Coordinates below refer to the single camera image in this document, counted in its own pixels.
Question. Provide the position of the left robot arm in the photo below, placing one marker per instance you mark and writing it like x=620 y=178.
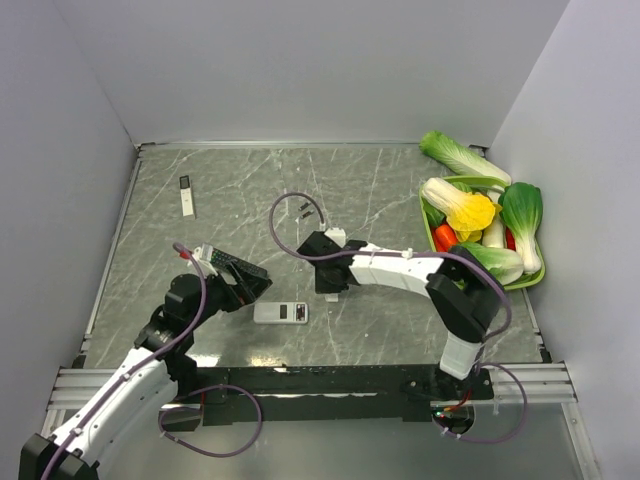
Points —
x=155 y=371

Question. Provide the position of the light green cabbage front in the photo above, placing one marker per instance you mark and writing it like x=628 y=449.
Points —
x=505 y=265

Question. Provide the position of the napa cabbage on table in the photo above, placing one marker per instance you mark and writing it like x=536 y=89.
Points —
x=458 y=158

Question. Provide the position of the red pepper toy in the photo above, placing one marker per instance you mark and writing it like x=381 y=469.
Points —
x=510 y=241

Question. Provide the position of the red white AC remote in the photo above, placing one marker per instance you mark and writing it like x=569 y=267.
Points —
x=281 y=313

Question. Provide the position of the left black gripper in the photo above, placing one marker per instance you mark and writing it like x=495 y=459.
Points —
x=245 y=291

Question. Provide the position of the green plastic basket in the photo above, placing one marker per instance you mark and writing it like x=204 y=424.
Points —
x=492 y=188

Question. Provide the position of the white slim remote control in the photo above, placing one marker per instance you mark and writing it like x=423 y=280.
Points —
x=186 y=196

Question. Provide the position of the dark green bok choy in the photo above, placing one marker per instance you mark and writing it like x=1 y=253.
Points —
x=522 y=211

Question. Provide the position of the white radish toy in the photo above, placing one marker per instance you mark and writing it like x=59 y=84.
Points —
x=494 y=234

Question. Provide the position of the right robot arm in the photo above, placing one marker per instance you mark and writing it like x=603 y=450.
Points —
x=465 y=295

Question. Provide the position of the black TV remote control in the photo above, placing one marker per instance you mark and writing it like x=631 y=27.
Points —
x=222 y=260

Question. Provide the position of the orange carrot toy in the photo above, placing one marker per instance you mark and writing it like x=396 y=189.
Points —
x=444 y=237

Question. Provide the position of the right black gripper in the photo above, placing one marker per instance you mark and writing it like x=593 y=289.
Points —
x=324 y=287

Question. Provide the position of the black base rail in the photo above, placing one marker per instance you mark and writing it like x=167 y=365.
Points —
x=231 y=395

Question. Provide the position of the yellow white cabbage toy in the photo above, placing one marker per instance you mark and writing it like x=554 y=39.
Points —
x=468 y=214

